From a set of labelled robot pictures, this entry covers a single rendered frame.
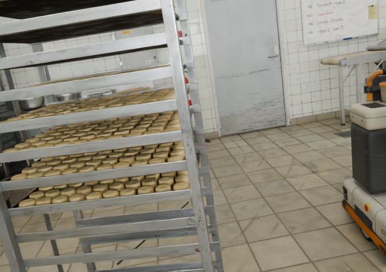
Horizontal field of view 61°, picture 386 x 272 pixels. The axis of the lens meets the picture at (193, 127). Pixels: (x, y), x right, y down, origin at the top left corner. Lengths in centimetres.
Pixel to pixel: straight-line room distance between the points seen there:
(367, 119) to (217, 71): 295
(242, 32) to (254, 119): 126
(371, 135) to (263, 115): 298
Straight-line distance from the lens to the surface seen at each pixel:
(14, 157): 112
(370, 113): 211
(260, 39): 487
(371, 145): 216
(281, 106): 503
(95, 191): 114
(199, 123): 135
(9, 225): 121
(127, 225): 107
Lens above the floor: 128
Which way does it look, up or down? 13 degrees down
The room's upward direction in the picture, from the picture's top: 9 degrees counter-clockwise
